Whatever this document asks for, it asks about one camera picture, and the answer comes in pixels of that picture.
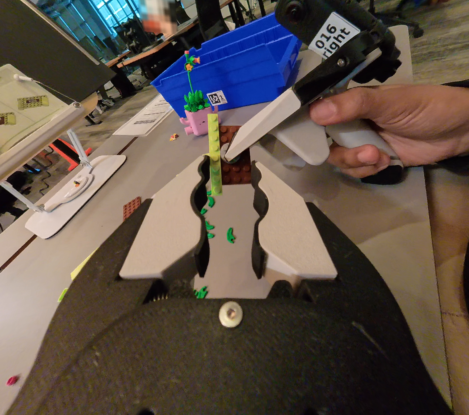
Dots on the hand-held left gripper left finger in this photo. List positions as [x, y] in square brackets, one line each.
[161, 235]

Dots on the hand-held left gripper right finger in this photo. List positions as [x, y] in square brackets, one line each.
[296, 239]

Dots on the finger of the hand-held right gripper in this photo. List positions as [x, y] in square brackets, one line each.
[267, 118]

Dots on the grey round plate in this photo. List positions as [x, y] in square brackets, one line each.
[222, 151]

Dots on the building instruction booklet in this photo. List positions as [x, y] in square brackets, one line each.
[22, 118]

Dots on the person's right hand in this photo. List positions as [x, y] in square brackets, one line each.
[403, 118]

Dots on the large brown studded plate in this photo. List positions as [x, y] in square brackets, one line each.
[131, 208]

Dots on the blue storage bin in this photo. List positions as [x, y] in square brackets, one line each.
[238, 66]

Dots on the pile of green leaf pieces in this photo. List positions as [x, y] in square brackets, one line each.
[231, 235]

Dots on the pink pig planter toy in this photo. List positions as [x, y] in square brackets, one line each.
[199, 123]

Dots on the white book stand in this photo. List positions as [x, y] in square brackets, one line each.
[73, 195]

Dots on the laminated paper sheet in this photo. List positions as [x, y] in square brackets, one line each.
[146, 118]

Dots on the black office chair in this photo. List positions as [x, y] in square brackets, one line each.
[209, 8]

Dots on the red plastic object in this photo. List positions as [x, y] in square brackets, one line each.
[64, 154]

